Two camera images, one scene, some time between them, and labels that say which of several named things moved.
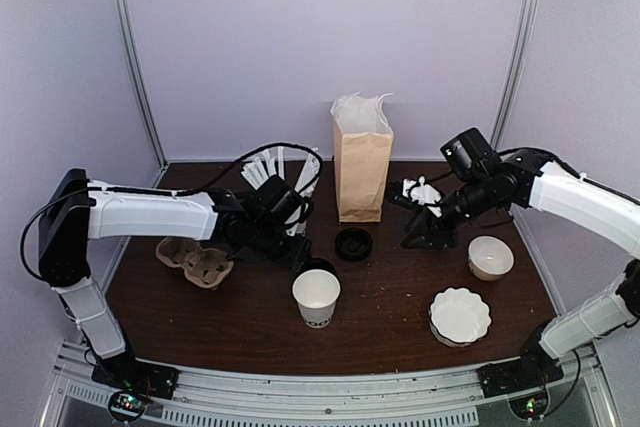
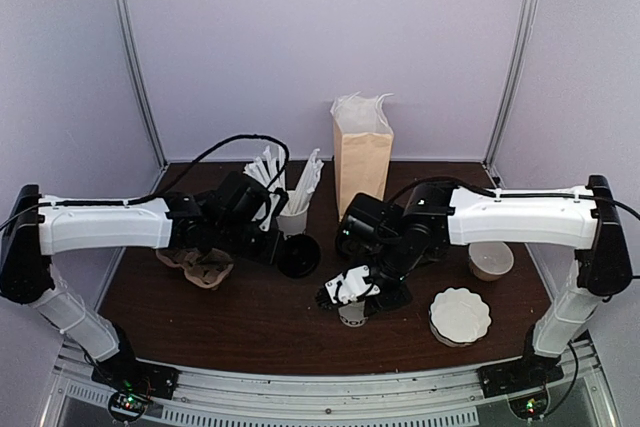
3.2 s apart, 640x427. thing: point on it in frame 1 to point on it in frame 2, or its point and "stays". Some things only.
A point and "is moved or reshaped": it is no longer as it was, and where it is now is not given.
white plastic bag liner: [356, 114] stays
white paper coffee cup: [316, 292] to [353, 314]
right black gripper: [429, 229] to [401, 299]
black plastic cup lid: [317, 263] is moved or reshaped
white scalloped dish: [458, 317] stays
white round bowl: [489, 258] stays
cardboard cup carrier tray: [201, 266] stays
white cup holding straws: [299, 228] stays
